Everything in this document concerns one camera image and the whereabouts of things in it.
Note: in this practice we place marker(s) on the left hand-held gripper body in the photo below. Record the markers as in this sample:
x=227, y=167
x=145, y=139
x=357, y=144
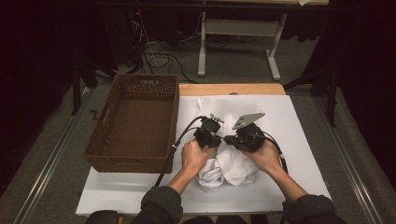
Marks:
x=207, y=127

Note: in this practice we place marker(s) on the person's right hand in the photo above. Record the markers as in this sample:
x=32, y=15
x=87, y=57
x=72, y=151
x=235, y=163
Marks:
x=266, y=158

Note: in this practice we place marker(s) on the black metal stand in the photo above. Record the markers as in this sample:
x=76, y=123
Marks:
x=332, y=93
x=76, y=87

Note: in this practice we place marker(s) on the white shirt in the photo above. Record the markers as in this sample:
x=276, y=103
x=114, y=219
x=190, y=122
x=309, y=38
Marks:
x=236, y=168

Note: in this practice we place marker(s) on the person's left hand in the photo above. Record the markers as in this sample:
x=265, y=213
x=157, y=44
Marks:
x=196, y=157

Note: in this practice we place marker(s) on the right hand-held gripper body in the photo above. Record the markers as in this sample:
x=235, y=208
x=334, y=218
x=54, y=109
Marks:
x=249, y=138

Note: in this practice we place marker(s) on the white mesh laundry bag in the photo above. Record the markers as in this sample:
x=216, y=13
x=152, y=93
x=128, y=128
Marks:
x=214, y=105

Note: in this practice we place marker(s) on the brown woven basket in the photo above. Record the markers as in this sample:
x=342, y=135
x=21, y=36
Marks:
x=137, y=130

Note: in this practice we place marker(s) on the white metal desk frame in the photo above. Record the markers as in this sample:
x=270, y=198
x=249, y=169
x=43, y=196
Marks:
x=239, y=28

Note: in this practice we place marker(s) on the metal floor rail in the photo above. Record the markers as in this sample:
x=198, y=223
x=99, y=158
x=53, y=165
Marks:
x=351, y=174
x=49, y=171

